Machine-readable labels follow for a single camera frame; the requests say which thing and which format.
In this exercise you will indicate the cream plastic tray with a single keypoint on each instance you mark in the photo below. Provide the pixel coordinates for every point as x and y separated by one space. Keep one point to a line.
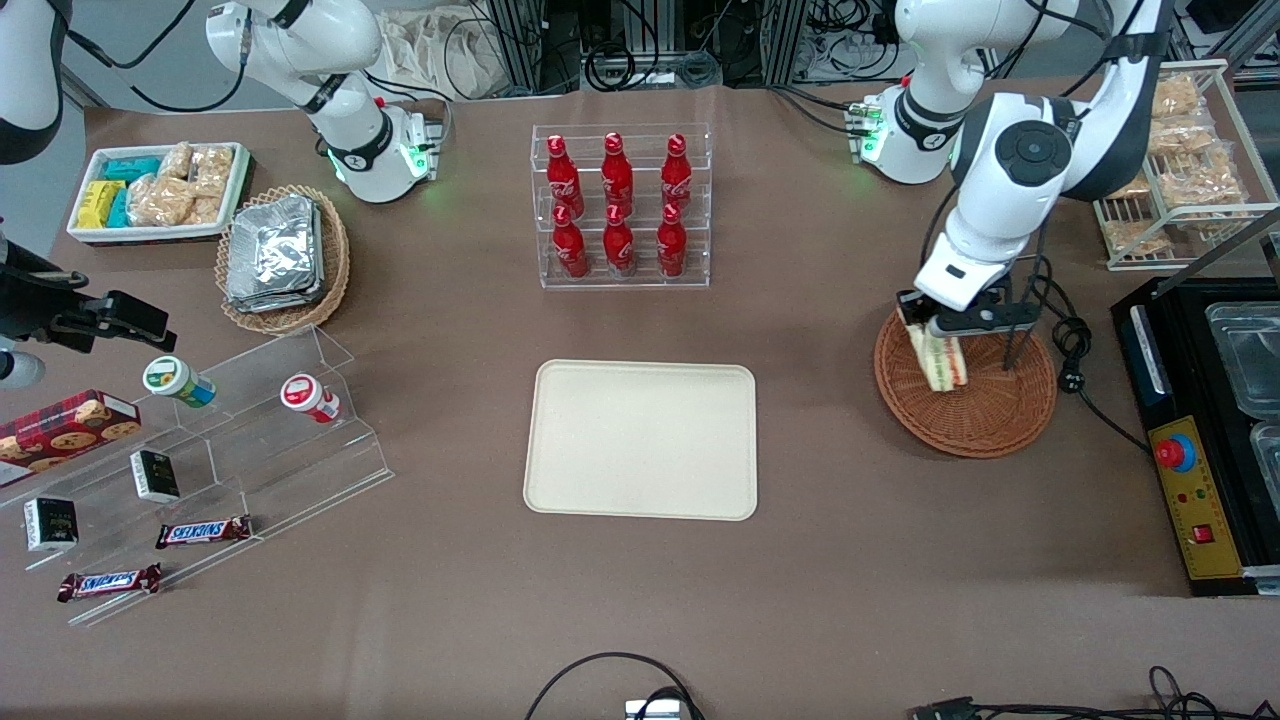
640 440

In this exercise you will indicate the oval brown wicker basket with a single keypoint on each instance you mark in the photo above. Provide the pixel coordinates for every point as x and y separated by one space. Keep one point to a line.
335 270

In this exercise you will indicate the Snickers chocolate bar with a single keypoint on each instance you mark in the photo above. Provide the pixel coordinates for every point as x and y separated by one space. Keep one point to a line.
110 582
203 532

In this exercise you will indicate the small silver device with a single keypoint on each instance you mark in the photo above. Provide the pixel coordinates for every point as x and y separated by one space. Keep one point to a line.
657 711

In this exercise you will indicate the clear bag of fried snacks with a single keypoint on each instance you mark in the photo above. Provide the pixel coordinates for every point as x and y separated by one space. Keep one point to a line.
1135 238
1182 136
1176 97
1205 180
1130 187

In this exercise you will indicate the red cola bottle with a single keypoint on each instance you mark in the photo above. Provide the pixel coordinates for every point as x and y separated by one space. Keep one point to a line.
617 178
671 248
570 250
677 178
563 180
619 248

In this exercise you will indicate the round brown wicker basket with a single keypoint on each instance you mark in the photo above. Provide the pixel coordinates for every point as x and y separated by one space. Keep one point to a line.
980 420

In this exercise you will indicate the triangle sandwich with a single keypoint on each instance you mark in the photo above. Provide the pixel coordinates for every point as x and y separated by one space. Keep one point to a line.
940 365

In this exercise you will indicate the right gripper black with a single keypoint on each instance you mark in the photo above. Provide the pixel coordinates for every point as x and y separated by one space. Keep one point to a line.
38 305

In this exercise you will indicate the green lid yogurt cup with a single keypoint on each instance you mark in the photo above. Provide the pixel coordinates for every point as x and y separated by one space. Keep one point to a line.
175 380

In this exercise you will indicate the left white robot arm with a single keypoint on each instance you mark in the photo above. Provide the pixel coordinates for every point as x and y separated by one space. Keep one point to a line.
975 235

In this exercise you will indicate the red cookie box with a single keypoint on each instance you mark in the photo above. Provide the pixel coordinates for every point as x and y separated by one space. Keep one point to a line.
65 435

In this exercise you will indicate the stacked aluminium foil trays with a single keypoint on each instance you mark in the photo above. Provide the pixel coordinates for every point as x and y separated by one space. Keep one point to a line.
275 255

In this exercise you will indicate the beige cloth bag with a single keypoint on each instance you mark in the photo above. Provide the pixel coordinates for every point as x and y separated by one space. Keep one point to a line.
440 55

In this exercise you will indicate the red lid yogurt cup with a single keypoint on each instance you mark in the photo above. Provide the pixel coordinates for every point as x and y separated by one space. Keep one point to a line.
305 395

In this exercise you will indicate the clear bag of puffed snacks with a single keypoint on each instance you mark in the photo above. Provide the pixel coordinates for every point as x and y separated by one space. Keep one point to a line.
176 160
205 211
160 200
213 170

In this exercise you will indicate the grey metal lever bar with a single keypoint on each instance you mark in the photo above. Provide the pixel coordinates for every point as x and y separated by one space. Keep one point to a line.
1230 238

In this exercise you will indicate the black sealing machine yellow panel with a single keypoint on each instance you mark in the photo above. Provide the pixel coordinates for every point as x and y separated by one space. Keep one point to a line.
1195 500

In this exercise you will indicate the small black box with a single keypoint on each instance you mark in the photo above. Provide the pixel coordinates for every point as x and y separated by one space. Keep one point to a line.
50 524
155 476

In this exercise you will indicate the clear plastic food container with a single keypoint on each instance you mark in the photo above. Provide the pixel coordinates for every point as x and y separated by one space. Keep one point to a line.
1268 455
1250 350

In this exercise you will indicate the aluminium profile post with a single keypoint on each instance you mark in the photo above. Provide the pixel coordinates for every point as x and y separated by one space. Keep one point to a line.
785 40
515 45

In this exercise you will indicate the yellow snack packet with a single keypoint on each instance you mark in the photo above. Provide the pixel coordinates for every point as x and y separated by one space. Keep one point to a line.
97 203

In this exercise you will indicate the clear acrylic stepped display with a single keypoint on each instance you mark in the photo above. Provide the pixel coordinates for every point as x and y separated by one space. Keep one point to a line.
290 470

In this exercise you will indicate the clear acrylic bottle rack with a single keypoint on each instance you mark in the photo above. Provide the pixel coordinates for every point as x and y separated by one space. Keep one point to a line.
640 282

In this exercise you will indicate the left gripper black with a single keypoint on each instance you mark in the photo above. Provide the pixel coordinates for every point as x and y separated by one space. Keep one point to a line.
912 305

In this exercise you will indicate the white rectangular snack bin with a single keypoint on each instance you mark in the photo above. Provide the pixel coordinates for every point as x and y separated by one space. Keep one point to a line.
150 233

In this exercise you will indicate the teal snack packet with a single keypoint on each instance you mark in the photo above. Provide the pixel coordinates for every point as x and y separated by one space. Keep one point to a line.
118 210
132 167

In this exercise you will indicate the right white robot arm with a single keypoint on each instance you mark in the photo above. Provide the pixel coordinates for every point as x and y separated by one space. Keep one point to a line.
300 40

